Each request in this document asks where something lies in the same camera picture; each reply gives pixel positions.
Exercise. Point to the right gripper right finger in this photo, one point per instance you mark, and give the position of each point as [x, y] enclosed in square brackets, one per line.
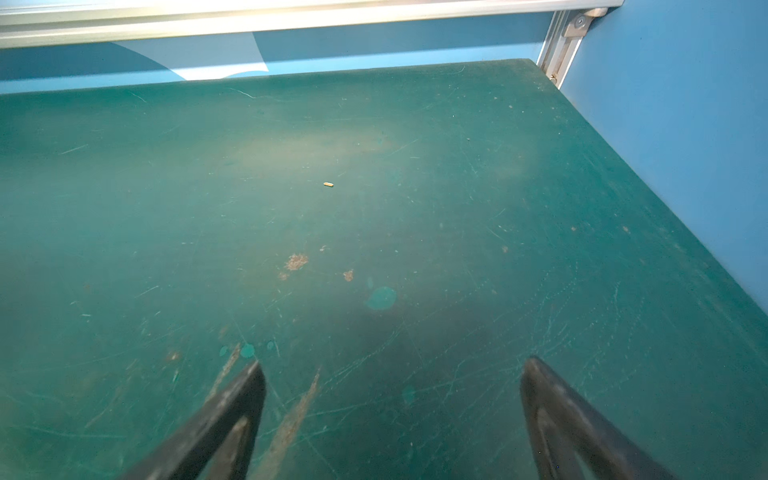
[565, 432]

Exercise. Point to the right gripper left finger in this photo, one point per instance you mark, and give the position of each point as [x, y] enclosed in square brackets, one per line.
[218, 439]

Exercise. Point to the aluminium right frame post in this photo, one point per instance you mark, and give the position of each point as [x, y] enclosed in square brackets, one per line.
[565, 33]

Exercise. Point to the aluminium rear frame bar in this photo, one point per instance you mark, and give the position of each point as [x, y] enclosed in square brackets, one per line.
[51, 23]

